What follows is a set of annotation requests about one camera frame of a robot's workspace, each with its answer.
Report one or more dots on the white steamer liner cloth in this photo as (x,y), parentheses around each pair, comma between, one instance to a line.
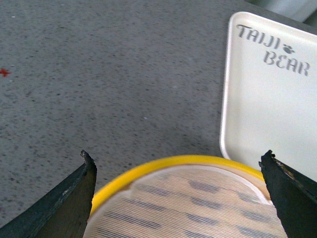
(188,205)

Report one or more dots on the cream rectangular serving tray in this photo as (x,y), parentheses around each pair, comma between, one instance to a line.
(270,94)

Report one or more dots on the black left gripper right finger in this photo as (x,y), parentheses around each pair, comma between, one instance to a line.
(294,196)

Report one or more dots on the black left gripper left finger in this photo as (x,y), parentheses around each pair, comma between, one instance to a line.
(63,212)

